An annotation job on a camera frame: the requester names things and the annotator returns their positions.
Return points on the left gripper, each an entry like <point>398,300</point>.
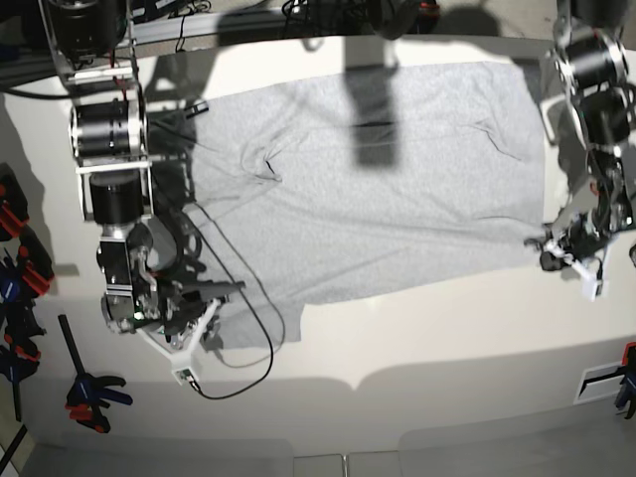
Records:
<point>580,241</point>

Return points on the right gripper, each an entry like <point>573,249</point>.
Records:
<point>177,337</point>

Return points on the grey T-shirt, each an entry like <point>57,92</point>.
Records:
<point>369,182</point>

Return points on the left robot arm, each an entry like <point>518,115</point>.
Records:
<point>590,62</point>

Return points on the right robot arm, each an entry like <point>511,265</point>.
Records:
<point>142,245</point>

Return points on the white label plate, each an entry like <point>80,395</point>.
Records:
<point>599,383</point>

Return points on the clamp with long black bar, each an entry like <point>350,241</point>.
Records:
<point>89,395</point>

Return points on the blue clamp right edge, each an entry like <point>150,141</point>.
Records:
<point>625,399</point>

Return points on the orange black clamp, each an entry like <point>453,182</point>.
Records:
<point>35,266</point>
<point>14,208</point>

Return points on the blue black clamp left edge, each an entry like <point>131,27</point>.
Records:
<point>20,356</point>

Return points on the upper orange black clamp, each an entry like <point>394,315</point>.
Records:
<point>14,208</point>

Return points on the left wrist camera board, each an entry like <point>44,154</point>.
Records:
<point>593,288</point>

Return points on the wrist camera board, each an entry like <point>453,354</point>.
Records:
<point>185,376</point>
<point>593,288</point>

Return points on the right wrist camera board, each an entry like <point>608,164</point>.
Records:
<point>185,376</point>

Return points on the black camera mount top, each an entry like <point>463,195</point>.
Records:
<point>393,19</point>

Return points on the aluminium rail top left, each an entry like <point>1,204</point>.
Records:
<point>205,24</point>

